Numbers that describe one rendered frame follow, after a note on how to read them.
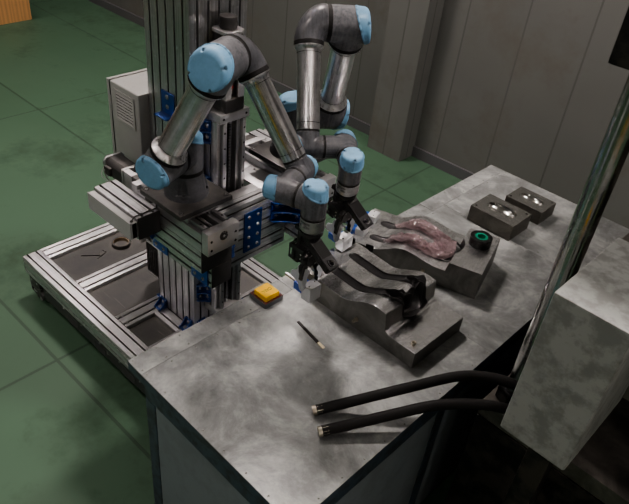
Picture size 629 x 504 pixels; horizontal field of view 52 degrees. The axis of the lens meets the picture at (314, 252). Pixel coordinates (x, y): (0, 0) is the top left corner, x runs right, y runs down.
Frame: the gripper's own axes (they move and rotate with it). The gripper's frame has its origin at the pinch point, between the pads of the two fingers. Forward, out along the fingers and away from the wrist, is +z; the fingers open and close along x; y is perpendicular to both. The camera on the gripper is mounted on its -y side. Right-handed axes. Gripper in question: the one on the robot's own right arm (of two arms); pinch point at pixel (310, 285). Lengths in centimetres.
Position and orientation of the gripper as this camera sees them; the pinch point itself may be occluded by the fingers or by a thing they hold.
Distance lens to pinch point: 201.4
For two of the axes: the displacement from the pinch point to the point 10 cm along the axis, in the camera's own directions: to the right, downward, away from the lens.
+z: -1.0, 8.0, 5.9
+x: -7.0, 3.7, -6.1
